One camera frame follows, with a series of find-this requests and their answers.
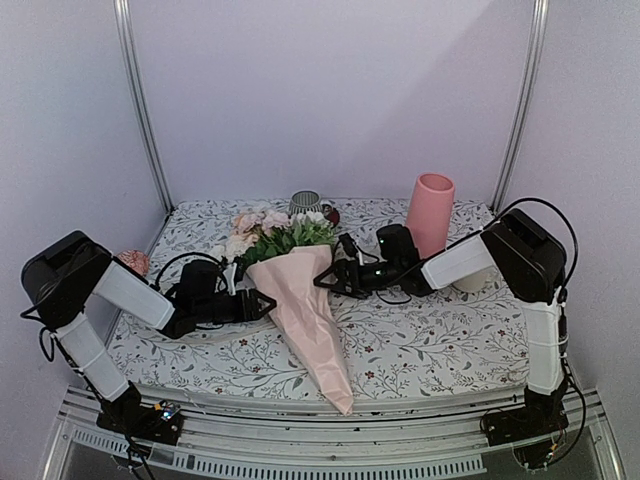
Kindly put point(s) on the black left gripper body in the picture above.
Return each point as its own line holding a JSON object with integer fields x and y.
{"x": 209, "y": 311}

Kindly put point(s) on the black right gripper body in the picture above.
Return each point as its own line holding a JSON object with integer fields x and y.
{"x": 380, "y": 280}

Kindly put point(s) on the pink flower bouquet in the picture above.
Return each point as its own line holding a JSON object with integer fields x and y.
{"x": 282, "y": 254}

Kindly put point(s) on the cream printed ribbon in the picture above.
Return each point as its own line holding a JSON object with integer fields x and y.
{"x": 231, "y": 332}

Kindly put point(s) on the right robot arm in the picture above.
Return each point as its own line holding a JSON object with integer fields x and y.
{"x": 534, "y": 265}

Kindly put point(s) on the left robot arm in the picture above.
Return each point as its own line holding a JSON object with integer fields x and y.
{"x": 59, "y": 282}

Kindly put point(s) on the tall pink vase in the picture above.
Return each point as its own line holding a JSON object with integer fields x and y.
{"x": 429, "y": 212}

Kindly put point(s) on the dark red saucer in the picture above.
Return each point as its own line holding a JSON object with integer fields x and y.
{"x": 331, "y": 214}

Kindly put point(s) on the white coffee mug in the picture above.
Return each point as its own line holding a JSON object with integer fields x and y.
{"x": 476, "y": 282}

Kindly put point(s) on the striped ceramic cup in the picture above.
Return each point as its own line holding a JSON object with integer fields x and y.
{"x": 305, "y": 201}

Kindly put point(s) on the floral patterned tablecloth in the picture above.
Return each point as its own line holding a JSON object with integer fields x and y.
{"x": 395, "y": 347}

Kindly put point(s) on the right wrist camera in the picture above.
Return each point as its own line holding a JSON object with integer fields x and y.
{"x": 350, "y": 247}

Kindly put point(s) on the aluminium front rail base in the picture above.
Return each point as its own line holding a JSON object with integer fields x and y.
{"x": 229, "y": 437}

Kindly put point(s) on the right aluminium frame post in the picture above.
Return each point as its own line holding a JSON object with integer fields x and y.
{"x": 533, "y": 57}

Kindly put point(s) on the aluminium frame post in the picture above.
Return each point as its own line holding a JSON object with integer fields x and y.
{"x": 533, "y": 57}
{"x": 124, "y": 27}

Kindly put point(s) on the left aluminium frame post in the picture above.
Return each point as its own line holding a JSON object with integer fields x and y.
{"x": 124, "y": 27}

